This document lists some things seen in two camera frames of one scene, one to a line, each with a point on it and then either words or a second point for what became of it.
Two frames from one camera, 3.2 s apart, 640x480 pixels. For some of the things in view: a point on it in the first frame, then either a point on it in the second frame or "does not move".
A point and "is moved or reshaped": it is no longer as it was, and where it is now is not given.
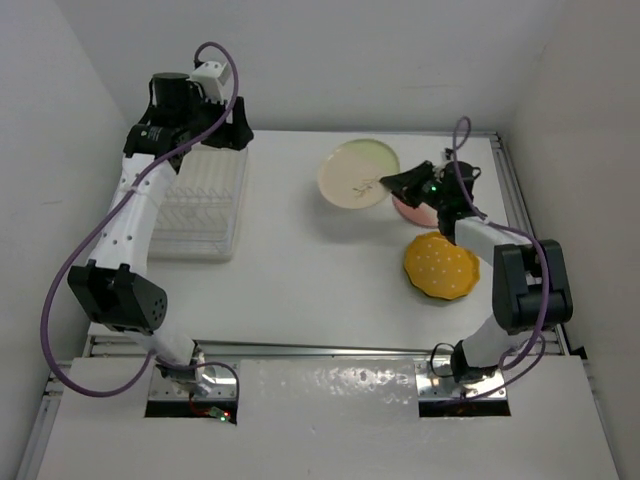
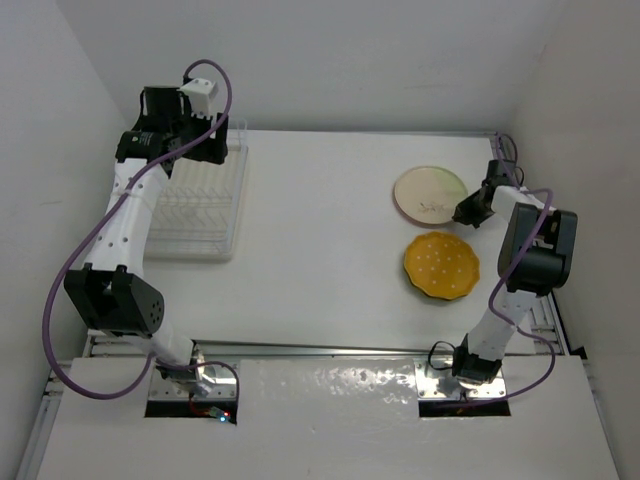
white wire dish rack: x=199 y=214 does not move
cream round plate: x=350 y=171 is moved or reshaped
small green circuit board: x=223 y=415 does not move
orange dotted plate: x=439 y=268 does not move
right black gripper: x=405 y=185 to x=464 y=214
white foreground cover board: x=328 y=420 does not move
